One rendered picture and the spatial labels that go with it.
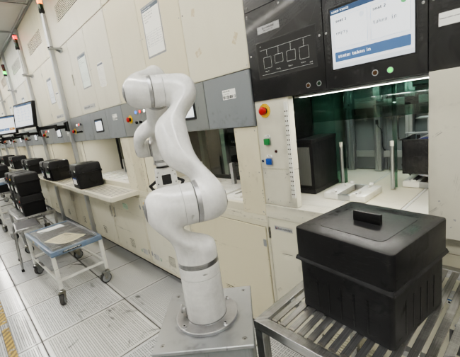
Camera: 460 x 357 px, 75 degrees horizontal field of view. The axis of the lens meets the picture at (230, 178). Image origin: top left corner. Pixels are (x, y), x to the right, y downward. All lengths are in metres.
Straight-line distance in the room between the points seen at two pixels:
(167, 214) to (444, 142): 0.86
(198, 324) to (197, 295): 0.10
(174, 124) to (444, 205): 0.89
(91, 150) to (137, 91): 3.12
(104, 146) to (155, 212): 3.34
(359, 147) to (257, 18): 1.17
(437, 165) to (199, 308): 0.85
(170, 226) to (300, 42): 0.93
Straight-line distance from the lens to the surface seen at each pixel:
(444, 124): 1.13
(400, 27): 1.22
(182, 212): 0.81
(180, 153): 0.87
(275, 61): 1.46
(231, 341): 0.92
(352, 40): 1.28
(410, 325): 0.94
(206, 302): 0.93
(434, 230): 0.93
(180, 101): 0.96
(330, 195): 1.62
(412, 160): 1.77
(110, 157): 4.15
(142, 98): 0.99
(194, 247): 0.85
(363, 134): 2.25
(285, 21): 1.44
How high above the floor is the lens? 1.35
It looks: 12 degrees down
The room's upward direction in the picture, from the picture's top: 8 degrees counter-clockwise
